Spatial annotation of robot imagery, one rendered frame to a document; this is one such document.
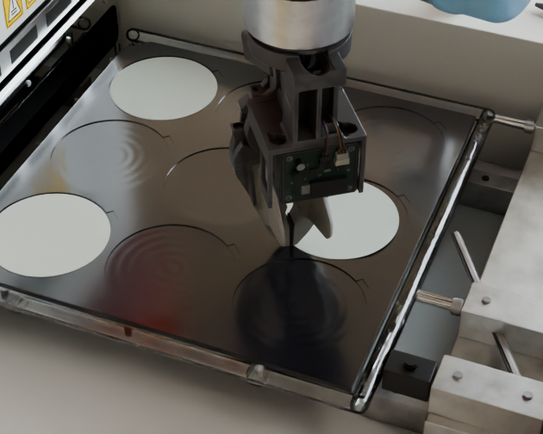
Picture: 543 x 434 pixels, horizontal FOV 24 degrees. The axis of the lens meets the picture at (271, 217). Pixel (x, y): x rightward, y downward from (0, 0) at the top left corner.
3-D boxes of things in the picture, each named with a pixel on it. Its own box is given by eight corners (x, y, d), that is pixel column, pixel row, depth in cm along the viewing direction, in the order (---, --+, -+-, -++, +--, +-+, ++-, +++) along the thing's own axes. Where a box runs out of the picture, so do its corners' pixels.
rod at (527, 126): (485, 127, 114) (487, 114, 113) (489, 118, 115) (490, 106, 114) (535, 139, 112) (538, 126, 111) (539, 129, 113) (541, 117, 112)
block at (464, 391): (427, 412, 90) (431, 385, 88) (440, 379, 92) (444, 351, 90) (538, 445, 88) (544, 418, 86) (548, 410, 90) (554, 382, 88)
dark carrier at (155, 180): (-63, 269, 99) (-64, 263, 98) (133, 41, 123) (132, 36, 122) (351, 393, 89) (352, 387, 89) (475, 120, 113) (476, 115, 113)
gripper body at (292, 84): (264, 216, 89) (263, 77, 81) (235, 143, 95) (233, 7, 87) (366, 199, 90) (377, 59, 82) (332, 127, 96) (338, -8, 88)
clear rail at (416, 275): (346, 415, 88) (346, 402, 88) (481, 115, 115) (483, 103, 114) (365, 421, 88) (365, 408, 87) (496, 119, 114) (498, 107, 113)
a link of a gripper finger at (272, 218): (267, 290, 96) (267, 199, 90) (248, 239, 100) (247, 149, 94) (306, 282, 97) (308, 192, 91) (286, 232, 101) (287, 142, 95)
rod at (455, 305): (406, 306, 97) (407, 293, 96) (411, 294, 98) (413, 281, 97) (464, 321, 96) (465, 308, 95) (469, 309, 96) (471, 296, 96)
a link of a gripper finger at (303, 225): (306, 282, 97) (308, 192, 91) (286, 232, 101) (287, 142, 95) (345, 275, 97) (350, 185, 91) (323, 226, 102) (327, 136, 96)
